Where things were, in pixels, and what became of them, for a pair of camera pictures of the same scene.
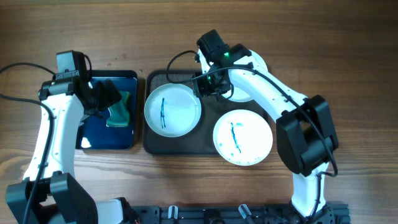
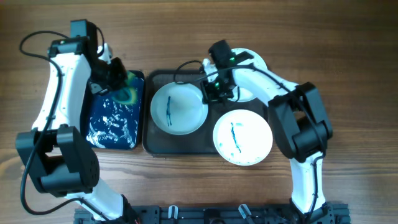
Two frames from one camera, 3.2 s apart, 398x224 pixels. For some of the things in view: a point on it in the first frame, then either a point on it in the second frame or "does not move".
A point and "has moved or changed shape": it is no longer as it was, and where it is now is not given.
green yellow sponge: x=120 y=112 to x=127 y=94
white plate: x=259 y=63 does not move
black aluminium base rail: x=333 y=213 does not move
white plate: x=172 y=109 has moved or changed shape
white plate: x=242 y=137 does not move
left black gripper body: x=102 y=98 to x=107 y=76
